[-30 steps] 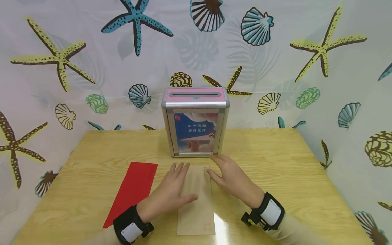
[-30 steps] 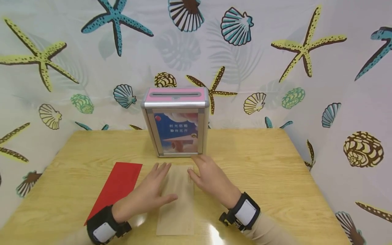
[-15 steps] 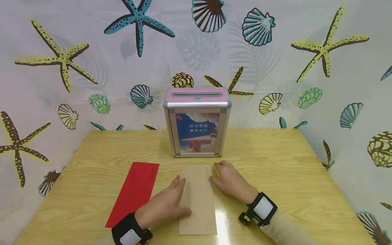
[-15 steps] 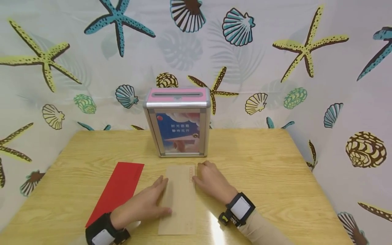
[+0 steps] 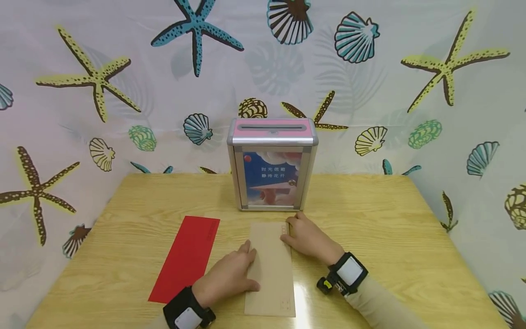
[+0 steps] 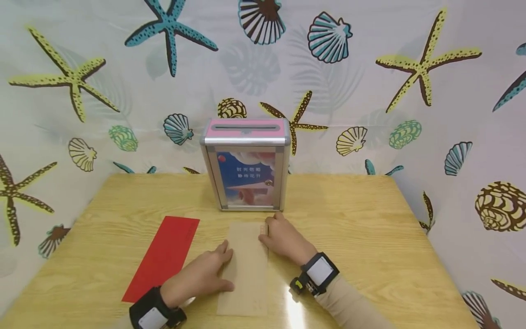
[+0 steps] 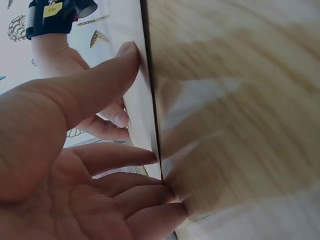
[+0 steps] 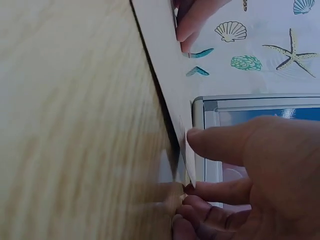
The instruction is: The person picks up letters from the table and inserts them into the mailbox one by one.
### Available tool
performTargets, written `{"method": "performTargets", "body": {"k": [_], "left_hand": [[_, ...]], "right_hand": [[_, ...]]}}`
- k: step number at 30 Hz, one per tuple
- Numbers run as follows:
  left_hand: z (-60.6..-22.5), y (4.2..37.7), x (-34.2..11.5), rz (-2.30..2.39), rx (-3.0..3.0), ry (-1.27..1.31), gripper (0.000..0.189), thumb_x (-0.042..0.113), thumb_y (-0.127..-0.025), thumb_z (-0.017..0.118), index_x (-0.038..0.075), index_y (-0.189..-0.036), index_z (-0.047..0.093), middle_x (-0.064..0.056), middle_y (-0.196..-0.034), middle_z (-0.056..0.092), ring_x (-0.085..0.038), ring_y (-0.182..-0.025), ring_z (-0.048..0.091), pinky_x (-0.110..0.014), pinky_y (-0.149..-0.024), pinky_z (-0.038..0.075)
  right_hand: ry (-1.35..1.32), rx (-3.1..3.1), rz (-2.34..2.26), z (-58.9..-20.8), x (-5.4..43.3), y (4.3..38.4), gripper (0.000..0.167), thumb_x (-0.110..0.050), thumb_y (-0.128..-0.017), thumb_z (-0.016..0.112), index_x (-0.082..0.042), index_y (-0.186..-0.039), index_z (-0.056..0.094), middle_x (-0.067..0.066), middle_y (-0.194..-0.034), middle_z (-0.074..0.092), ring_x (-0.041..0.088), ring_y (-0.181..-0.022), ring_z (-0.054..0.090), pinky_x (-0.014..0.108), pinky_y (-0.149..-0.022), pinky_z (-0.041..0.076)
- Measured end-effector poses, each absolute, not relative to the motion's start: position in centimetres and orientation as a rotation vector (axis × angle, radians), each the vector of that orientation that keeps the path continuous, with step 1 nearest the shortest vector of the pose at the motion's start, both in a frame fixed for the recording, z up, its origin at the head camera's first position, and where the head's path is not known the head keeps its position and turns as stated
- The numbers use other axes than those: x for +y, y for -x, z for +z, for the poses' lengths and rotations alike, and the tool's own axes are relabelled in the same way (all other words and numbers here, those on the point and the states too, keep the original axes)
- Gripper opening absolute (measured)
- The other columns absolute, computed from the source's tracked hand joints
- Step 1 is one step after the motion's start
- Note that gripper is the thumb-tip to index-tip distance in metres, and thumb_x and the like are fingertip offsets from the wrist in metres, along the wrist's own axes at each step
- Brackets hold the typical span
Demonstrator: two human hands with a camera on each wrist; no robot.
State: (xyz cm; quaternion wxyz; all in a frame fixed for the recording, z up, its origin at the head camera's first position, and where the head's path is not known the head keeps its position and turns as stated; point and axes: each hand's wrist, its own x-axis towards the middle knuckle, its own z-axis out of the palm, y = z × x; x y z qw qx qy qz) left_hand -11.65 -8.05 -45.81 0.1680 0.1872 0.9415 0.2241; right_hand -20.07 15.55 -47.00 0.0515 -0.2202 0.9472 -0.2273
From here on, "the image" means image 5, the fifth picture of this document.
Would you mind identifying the person's right forearm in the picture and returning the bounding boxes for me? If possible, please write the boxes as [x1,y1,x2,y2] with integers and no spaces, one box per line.
[344,274,430,329]

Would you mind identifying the silver mailbox with pink top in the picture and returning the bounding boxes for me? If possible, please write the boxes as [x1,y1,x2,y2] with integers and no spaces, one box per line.
[226,118,319,212]

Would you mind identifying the black wrist band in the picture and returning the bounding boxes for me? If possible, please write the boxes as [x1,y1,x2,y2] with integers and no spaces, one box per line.
[316,252,369,297]
[163,287,216,329]

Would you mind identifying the person's right hand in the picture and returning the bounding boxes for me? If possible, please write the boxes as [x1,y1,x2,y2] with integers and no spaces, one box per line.
[280,211,345,267]

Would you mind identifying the brown paper envelope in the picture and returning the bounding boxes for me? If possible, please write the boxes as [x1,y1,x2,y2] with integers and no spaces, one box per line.
[244,222,296,318]

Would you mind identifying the red envelope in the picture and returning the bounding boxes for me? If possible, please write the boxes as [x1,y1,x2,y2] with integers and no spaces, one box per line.
[148,216,221,304]

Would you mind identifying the person's left hand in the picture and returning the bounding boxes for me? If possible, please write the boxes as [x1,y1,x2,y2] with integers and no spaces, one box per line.
[192,239,261,309]

